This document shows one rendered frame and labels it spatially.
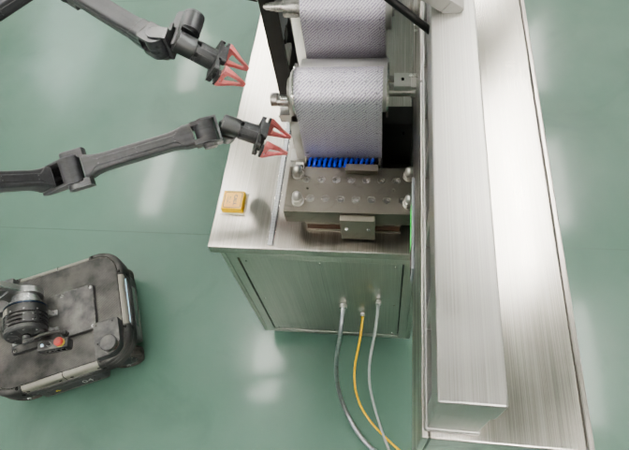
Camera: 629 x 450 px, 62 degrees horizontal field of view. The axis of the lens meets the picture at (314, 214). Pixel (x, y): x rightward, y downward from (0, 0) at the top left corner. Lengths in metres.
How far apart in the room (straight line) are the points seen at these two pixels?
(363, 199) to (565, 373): 0.79
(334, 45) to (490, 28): 0.47
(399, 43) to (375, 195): 0.79
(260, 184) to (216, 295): 0.98
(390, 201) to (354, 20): 0.51
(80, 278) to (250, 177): 1.14
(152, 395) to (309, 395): 0.70
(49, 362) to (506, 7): 2.15
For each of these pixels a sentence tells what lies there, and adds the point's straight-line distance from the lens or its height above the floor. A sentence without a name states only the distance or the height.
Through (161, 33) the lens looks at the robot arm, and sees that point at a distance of 1.44.
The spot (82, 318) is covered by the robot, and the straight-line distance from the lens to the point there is 2.51.
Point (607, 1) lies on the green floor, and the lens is 3.99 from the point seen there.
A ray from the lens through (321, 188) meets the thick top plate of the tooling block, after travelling 1.55.
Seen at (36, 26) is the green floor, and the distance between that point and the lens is 4.49.
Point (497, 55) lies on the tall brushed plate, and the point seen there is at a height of 1.44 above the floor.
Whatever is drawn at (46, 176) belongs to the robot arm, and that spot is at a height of 1.23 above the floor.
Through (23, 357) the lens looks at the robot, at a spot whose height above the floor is 0.24.
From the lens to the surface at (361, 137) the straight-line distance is 1.53.
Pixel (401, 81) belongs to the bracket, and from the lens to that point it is 1.44.
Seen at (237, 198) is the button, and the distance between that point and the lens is 1.71.
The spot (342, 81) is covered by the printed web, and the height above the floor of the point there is 1.31.
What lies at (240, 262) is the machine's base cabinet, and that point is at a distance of 1.74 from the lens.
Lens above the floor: 2.31
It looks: 58 degrees down
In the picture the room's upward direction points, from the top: 12 degrees counter-clockwise
